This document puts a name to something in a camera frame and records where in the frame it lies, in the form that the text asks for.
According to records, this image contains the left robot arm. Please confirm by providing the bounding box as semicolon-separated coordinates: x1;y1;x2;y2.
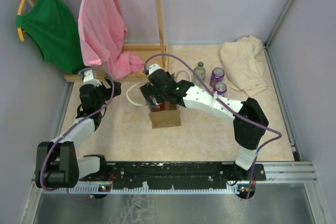
35;78;121;190

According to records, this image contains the green tank top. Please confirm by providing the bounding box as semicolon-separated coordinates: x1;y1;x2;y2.
16;0;85;74

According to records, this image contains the red soda can front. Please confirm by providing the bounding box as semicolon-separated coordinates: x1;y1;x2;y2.
151;103;165;113

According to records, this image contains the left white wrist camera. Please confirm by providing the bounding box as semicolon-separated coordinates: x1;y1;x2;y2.
79;69;102;87

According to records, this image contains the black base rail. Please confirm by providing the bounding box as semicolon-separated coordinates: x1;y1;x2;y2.
81;162;266;197

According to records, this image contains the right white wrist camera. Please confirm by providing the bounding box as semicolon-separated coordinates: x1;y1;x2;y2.
145;63;161;75

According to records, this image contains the purple Fanta can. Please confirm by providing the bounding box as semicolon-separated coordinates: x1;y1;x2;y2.
213;82;227;97

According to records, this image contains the wooden clothes rack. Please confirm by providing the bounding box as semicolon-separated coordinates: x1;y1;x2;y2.
26;0;169;82

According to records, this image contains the aluminium frame rail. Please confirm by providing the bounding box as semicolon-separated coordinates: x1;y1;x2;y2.
31;161;320;196

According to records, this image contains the clear green-cap bottle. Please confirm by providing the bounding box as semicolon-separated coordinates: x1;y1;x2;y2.
192;61;206;86

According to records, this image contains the beige folded cloth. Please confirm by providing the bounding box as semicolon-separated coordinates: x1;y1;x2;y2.
219;35;267;97

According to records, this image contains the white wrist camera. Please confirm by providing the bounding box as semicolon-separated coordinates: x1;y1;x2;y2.
145;63;161;75
79;69;102;87

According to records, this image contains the pink t-shirt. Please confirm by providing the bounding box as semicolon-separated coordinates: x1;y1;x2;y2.
78;0;144;79

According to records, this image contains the purple soda can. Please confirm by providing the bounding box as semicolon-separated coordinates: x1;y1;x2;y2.
209;67;225;88

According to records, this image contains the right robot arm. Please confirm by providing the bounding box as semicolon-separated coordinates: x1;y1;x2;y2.
140;64;269;180

